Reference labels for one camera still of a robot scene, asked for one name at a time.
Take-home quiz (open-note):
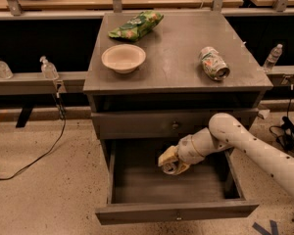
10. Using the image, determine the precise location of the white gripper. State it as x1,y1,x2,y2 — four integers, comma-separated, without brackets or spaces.
158,134,205,175

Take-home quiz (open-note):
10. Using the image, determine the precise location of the green soda can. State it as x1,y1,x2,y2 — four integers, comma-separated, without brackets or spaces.
162,163,177,175

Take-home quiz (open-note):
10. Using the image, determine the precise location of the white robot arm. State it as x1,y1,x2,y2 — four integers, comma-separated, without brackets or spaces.
158,113,294,198

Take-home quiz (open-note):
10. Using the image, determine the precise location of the open grey middle drawer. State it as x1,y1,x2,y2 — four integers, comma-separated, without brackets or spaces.
95,139,258,225

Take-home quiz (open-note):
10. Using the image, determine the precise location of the closed grey top drawer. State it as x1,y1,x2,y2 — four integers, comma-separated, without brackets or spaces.
91,108,258,140

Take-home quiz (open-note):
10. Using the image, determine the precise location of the grey drawer cabinet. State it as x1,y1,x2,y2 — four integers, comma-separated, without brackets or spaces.
82,10,273,155

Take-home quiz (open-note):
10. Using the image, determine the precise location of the white patterned soda can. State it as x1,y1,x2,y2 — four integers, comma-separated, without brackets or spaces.
199,46,230,81

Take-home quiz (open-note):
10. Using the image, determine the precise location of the white paper bowl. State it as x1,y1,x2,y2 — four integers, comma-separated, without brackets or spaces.
101,44,146,73

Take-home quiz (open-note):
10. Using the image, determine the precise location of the green chip bag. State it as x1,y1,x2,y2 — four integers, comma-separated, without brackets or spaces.
108,11,164,42

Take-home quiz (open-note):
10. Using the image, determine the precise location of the clear water bottle right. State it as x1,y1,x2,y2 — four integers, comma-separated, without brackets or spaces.
263,44,283,72

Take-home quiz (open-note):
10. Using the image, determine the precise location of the clear pump bottle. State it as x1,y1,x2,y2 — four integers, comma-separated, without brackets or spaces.
40,56,59,80

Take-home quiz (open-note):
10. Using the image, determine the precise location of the clear bottle far left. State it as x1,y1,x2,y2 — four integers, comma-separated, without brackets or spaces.
0,60,13,79

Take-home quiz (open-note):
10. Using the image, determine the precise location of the black floor cable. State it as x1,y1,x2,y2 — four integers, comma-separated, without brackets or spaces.
0,81,67,183

